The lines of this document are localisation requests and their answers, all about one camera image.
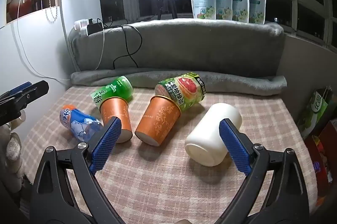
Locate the long white cable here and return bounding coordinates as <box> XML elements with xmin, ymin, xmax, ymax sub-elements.
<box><xmin>16</xmin><ymin>0</ymin><xmax>72</xmax><ymax>82</ymax></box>

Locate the green cardboard box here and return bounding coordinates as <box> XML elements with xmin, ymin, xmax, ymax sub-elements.
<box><xmin>297</xmin><ymin>87</ymin><xmax>337</xmax><ymax>141</ymax></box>

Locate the black cable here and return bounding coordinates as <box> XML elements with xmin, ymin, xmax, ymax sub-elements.
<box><xmin>96</xmin><ymin>18</ymin><xmax>144</xmax><ymax>71</ymax></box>

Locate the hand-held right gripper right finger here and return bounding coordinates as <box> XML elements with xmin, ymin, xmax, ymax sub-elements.
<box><xmin>213</xmin><ymin>118</ymin><xmax>312</xmax><ymax>224</ymax></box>

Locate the white plastic cup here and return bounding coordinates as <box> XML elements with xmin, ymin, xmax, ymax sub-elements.
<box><xmin>185</xmin><ymin>103</ymin><xmax>243</xmax><ymax>167</ymax></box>

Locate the red cardboard box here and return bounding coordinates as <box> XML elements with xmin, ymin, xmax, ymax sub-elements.
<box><xmin>304</xmin><ymin>120</ymin><xmax>337</xmax><ymax>205</ymax></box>

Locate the grey fleece blanket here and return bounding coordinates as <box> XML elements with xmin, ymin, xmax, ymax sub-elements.
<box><xmin>68</xmin><ymin>18</ymin><xmax>288</xmax><ymax>96</ymax></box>

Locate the orange patterned paper cup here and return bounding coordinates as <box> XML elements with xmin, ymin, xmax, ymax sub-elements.
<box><xmin>134</xmin><ymin>95</ymin><xmax>182</xmax><ymax>147</ymax></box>
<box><xmin>99</xmin><ymin>96</ymin><xmax>132</xmax><ymax>143</ymax></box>

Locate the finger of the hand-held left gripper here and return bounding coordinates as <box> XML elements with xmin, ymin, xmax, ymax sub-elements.
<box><xmin>0</xmin><ymin>81</ymin><xmax>32</xmax><ymax>102</ymax></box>
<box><xmin>0</xmin><ymin>80</ymin><xmax>50</xmax><ymax>126</ymax></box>

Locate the white power strip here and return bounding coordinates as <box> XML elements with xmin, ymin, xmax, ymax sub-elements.
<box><xmin>73</xmin><ymin>19</ymin><xmax>91</xmax><ymax>37</ymax></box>

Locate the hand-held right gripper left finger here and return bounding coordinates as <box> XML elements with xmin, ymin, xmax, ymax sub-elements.
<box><xmin>28</xmin><ymin>117</ymin><xmax>125</xmax><ymax>224</ymax></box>

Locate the green tea bottle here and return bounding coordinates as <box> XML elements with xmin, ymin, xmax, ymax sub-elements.
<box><xmin>90</xmin><ymin>76</ymin><xmax>134</xmax><ymax>109</ymax></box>

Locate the pink plaid blanket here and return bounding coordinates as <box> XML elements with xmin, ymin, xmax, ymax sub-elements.
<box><xmin>20</xmin><ymin>84</ymin><xmax>320</xmax><ymax>224</ymax></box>

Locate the white window frame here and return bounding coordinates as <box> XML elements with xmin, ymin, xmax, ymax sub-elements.
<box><xmin>98</xmin><ymin>0</ymin><xmax>337</xmax><ymax>54</ymax></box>

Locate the green grapefruit drink bottle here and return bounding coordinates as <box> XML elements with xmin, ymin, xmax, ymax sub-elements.
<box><xmin>154</xmin><ymin>72</ymin><xmax>206</xmax><ymax>112</ymax></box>

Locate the beige fuzzy post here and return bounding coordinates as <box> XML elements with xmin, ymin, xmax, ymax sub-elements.
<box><xmin>0</xmin><ymin>113</ymin><xmax>25</xmax><ymax>189</ymax></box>

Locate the blue orange soda bottle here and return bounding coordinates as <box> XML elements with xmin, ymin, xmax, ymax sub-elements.
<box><xmin>60</xmin><ymin>104</ymin><xmax>104</xmax><ymax>143</ymax></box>

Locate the black charger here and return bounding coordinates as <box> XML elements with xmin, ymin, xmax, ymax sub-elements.
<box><xmin>87</xmin><ymin>22</ymin><xmax>105</xmax><ymax>36</ymax></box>

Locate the short white cable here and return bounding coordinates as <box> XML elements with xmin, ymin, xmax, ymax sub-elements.
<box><xmin>95</xmin><ymin>29</ymin><xmax>106</xmax><ymax>70</ymax></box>

